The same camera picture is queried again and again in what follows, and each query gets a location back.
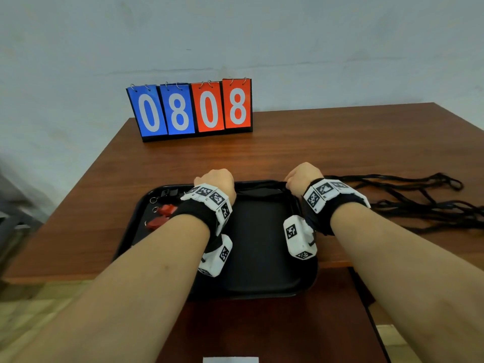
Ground person's left hand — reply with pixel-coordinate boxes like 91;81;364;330
193;168;237;207

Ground person's right hand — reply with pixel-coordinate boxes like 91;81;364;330
283;162;325;198

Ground orange plastic holders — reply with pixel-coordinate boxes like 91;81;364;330
144;216;170;230

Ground black plastic tray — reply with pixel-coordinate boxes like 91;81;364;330
112;180;319;301

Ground pile of black lanyards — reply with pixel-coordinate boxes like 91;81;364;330
325;172;484;235

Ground person's left forearm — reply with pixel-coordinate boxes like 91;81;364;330
13;214;211;363

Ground person's right forearm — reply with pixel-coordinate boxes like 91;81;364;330
330;202;484;363

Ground black wristband with marker tags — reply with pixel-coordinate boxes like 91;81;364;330
301;178;372;237
172;183;234;254

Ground blue and red flip scoreboard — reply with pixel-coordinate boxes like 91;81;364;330
126;77;254;143

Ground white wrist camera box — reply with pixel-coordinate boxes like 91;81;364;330
197;233;233;278
282;215;318;261

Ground black chair with grey frame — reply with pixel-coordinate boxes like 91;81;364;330
0;162;44;278

